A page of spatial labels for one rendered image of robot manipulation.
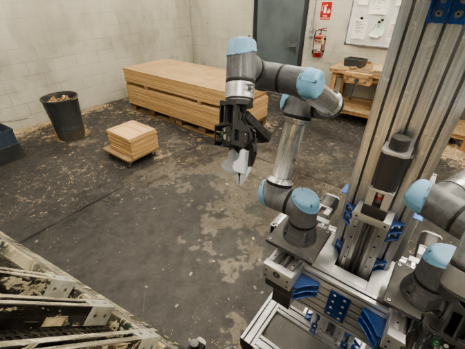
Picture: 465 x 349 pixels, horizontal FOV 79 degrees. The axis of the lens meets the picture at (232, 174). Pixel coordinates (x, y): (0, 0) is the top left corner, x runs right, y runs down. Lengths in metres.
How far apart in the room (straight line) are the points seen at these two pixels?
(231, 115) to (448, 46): 0.65
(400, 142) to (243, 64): 0.58
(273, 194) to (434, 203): 0.66
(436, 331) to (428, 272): 0.56
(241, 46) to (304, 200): 0.67
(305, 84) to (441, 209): 0.40
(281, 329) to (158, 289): 1.00
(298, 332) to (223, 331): 0.53
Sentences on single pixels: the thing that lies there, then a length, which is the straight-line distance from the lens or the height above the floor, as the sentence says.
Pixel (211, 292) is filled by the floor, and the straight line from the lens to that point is 2.38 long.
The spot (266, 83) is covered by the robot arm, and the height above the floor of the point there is 1.76.
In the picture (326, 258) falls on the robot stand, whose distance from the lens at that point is 1.41.
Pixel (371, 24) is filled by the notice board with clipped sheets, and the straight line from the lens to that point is 5.67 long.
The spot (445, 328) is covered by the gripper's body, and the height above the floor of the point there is 1.50.
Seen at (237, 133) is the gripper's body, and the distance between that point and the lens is 0.69.
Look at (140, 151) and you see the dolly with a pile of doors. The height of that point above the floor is 0.18.
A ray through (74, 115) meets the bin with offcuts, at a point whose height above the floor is 0.38.
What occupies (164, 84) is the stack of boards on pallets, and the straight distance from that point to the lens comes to 4.90.
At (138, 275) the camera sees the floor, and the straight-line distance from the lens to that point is 2.58.
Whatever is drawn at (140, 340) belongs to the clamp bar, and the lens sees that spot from 1.09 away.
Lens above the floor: 1.98
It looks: 34 degrees down
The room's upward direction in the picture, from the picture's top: straight up
